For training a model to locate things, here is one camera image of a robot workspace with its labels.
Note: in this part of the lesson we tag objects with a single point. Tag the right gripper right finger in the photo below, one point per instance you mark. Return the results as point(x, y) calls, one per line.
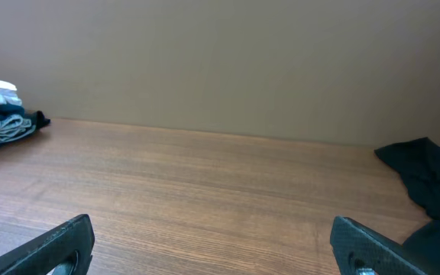
point(360, 250)

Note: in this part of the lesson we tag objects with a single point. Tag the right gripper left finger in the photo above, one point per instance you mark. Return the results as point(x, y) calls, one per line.
point(65, 249)

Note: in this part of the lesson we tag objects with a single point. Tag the black t-shirt with logo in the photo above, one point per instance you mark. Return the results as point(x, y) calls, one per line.
point(418, 164)

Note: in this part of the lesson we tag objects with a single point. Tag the black folded garment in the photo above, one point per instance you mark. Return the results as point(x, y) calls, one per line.
point(38, 119)

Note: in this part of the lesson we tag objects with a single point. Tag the light denim garment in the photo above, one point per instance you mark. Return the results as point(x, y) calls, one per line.
point(15, 127)

